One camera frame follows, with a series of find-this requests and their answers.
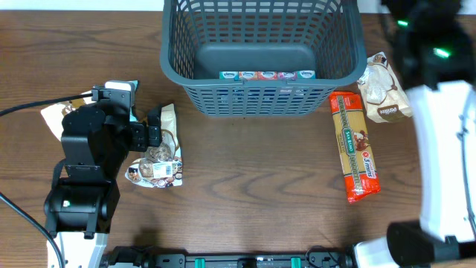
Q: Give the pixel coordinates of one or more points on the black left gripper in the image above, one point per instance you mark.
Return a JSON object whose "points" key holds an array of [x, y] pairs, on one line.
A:
{"points": [[139, 141]]}

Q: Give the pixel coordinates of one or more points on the blue tissue multipack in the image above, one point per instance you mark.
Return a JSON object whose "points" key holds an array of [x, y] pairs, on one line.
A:
{"points": [[266, 76]]}

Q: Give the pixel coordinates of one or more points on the orange spaghetti packet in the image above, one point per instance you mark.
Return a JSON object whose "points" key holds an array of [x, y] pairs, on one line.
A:
{"points": [[356, 155]]}

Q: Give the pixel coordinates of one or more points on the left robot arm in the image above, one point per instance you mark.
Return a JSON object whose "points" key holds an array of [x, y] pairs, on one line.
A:
{"points": [[96, 140]]}

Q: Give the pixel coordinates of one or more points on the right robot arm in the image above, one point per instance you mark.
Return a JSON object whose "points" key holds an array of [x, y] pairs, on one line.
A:
{"points": [[436, 59]]}

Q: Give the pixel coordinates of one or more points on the teal snack packet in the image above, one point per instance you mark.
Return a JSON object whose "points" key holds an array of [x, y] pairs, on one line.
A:
{"points": [[134, 87]]}

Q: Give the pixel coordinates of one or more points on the cookie bag with barcode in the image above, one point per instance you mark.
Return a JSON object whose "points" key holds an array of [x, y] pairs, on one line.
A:
{"points": [[162, 166]]}

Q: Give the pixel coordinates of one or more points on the grey plastic basket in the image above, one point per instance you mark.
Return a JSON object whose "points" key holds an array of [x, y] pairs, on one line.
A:
{"points": [[201, 38]]}

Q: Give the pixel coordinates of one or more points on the brown white coffee bag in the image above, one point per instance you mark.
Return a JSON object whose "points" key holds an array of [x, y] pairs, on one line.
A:
{"points": [[54, 114]]}

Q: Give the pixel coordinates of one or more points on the white brown snack bag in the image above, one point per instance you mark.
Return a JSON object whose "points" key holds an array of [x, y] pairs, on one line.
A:
{"points": [[384, 99]]}

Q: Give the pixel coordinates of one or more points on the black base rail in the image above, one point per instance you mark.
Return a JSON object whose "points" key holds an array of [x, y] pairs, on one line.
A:
{"points": [[151, 257]]}

